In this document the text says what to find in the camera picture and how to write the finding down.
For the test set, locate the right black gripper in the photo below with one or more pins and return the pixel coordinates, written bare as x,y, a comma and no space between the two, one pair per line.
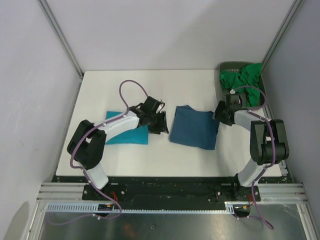
218,114

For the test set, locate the teal t shirt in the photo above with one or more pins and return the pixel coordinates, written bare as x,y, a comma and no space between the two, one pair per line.
139,136

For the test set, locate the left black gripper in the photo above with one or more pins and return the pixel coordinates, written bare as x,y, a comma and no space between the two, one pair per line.
162,126

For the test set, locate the left aluminium frame post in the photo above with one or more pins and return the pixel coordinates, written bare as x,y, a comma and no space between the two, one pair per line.
57,30

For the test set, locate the white slotted cable duct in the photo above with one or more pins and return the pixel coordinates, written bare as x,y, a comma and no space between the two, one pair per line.
104,208

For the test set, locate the grey plastic bin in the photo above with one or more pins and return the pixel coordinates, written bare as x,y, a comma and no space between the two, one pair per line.
225,72

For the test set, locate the right aluminium frame post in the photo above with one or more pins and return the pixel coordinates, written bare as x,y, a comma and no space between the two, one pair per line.
289,17

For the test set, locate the dark blue t shirt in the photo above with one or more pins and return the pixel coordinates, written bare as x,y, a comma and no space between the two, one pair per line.
194,128

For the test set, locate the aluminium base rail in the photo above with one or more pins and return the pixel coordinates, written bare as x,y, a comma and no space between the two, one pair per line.
283,189

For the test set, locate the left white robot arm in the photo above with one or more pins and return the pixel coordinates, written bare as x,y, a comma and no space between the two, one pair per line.
86,147

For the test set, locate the aluminium frame post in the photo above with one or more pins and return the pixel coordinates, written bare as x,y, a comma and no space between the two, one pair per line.
289,17
57,30

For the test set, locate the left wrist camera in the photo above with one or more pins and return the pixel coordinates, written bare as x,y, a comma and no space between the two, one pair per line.
161,106

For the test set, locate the green crumpled t shirt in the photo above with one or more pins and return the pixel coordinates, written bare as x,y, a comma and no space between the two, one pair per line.
246,80

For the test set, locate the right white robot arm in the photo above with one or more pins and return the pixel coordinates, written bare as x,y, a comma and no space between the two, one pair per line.
268,143

